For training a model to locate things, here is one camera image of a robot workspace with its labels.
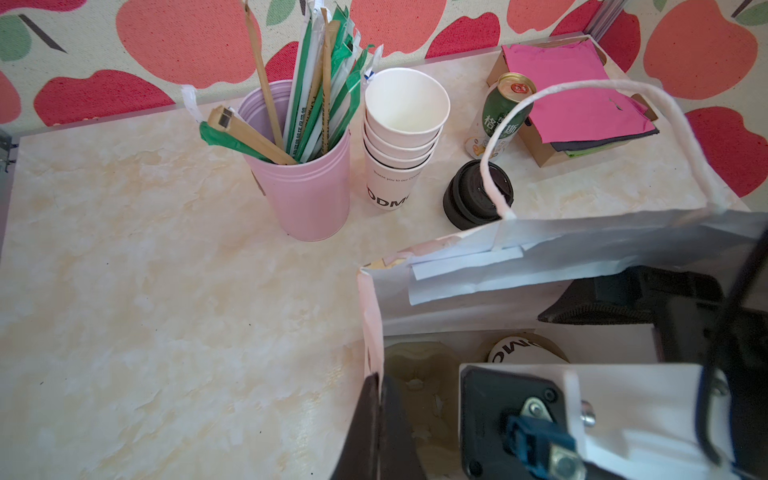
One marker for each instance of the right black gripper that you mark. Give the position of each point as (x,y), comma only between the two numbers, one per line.
(683,308)

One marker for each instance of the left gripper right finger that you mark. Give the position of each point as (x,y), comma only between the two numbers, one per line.
(398,458)

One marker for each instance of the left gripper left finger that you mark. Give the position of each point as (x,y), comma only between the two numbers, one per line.
(359,457)

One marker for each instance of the white paper coffee cup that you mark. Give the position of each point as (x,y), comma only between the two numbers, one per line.
(526,349)

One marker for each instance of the white patterned paper gift bag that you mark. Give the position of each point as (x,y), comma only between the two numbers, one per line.
(499,277)

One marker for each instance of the stack of pink napkins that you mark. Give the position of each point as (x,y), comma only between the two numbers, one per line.
(576,122)

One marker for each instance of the stack of black cup lids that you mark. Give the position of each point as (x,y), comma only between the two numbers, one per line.
(465,201)

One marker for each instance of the pink straw holder cup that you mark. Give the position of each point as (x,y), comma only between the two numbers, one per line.
(311,201)

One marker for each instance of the green beverage can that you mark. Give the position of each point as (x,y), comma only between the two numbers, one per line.
(503,97)

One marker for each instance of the stack of white paper cups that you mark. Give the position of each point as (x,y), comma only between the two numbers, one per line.
(405,112)

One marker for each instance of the wrapped straws and stirrers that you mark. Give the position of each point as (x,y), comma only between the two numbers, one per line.
(324,93)

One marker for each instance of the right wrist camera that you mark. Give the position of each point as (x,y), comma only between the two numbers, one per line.
(590,421)

